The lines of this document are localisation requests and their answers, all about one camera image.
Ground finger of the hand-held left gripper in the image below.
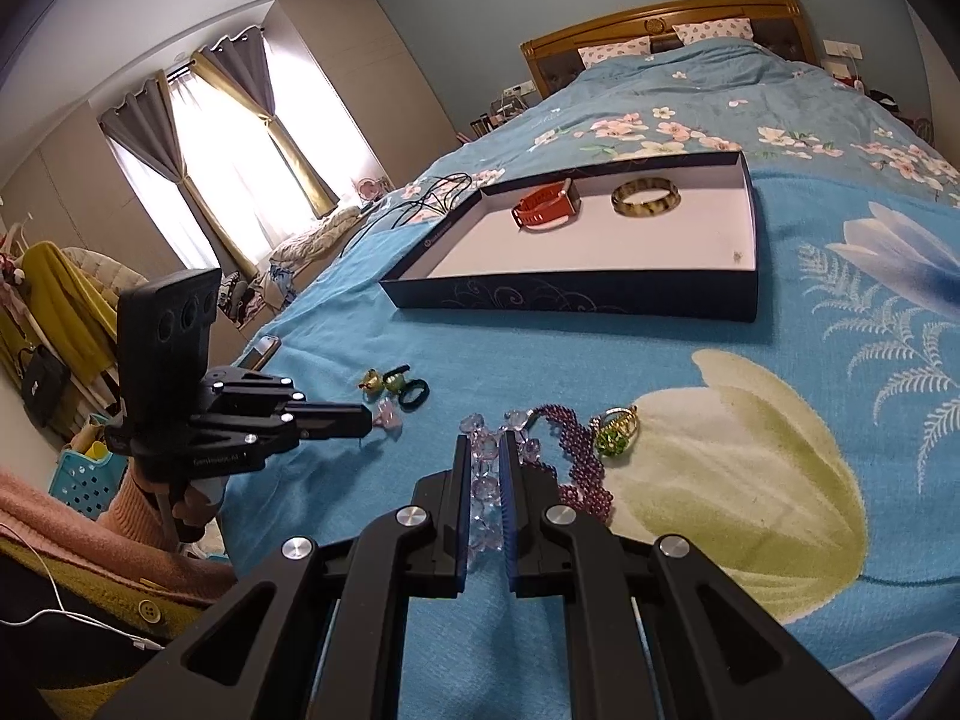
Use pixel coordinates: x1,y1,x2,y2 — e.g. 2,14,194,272
199,420,374,456
201,366,374,422

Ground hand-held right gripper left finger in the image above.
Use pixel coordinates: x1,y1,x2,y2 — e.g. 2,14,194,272
90,435,475,720

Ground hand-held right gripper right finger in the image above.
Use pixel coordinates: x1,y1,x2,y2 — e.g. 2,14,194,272
499,431,875,720

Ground clear crystal bead bracelet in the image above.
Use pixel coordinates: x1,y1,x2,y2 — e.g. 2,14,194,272
459,409,541,575

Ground purple bead bracelet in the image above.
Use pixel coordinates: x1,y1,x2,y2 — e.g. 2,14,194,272
525,403,617,530

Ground green jade pendant bead cord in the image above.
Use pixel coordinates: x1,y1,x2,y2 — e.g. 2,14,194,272
381,364,430,412

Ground green stone gold ring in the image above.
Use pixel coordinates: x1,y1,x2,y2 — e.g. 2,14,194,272
590,405,640,458

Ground white tray box lid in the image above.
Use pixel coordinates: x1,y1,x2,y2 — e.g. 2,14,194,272
377,150,762,323

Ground person's left hand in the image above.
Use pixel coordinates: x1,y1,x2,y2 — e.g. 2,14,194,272
169,477,224,541

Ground smartphone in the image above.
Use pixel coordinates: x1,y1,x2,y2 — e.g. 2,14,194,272
238,335,282,372

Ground yellow garment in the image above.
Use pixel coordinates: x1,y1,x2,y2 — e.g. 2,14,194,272
15,240,121,383

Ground black handbag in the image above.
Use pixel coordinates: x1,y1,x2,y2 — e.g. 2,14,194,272
19,345,72,428

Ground blue plastic basket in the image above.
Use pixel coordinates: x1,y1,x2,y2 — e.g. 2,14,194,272
49,446,125,522

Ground bundled light quilt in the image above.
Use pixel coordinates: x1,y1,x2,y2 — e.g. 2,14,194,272
270,206,362,265

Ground grey gold curtain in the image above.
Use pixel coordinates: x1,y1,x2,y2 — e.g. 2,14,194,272
191,30,338,218
97,71,233,293

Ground blue fleece flower blanket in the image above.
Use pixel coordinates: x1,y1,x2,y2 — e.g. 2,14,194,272
217,165,960,720

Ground person's yellow cardigan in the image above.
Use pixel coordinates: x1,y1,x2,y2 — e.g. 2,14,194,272
0,532,237,720

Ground orange smart watch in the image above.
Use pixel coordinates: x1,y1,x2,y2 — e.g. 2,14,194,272
512,178,580,230

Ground mottled brown bangle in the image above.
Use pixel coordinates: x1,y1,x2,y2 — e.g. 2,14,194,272
611,176,682,217

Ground cluttered bedside table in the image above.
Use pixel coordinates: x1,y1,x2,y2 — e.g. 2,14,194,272
457,82,542,143

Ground grey-blue floral duvet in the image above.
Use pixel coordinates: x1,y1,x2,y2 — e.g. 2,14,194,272
300,37,960,271

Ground white patterned pillow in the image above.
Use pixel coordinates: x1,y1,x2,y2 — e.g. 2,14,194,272
673,17,753,46
577,37,652,68

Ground wooden headboard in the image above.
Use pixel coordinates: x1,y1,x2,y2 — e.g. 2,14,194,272
521,0,818,98

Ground pile of dark clothes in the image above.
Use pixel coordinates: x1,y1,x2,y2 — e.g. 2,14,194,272
855,75,937,142

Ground black cables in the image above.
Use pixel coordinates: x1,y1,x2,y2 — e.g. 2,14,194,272
352,174,496,233

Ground white cable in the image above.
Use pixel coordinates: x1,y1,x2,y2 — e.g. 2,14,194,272
0,514,164,652

